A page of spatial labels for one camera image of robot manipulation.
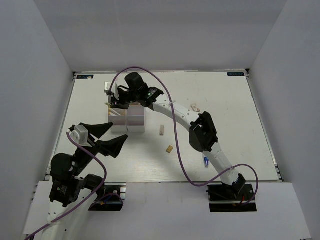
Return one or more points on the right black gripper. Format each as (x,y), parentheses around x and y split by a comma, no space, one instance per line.
(120,103)

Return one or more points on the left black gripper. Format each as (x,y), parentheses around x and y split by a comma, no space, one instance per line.
(113,146)

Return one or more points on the grey eraser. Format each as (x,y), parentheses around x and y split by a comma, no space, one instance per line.
(161,130)

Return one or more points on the small tan eraser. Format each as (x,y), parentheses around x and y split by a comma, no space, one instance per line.
(169,149)

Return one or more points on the white boxed eraser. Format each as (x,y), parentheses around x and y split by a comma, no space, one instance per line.
(195,108)

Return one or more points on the clear glue bottle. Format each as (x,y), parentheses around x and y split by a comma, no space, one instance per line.
(206,162)

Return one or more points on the orange capped white marker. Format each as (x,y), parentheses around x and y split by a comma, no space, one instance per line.
(113,112)

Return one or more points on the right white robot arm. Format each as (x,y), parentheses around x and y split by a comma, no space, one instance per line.
(200,126)

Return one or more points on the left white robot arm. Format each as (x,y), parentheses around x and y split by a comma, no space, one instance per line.
(79,182)

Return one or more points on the left white organizer box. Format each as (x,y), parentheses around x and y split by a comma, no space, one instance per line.
(119,122)

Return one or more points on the white organizer box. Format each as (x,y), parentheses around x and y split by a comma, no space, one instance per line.
(135,118)
(119,122)

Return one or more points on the right white organizer box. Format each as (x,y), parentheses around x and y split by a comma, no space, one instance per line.
(135,118)

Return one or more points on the left blue corner label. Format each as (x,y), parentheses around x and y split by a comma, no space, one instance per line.
(85,77)

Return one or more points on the blue corner label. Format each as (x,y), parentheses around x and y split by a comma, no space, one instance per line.
(235,74)
(85,77)

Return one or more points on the right blue corner label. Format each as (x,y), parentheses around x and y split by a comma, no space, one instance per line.
(235,74)

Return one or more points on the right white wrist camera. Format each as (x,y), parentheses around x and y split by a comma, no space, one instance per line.
(113,89)

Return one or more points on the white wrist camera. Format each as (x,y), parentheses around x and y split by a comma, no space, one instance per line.
(113,89)
(80,135)

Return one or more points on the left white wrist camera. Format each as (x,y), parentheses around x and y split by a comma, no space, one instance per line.
(80,135)

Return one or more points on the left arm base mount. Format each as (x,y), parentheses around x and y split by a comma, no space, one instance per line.
(110,199)

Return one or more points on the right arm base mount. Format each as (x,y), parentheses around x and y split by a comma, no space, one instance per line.
(222,200)

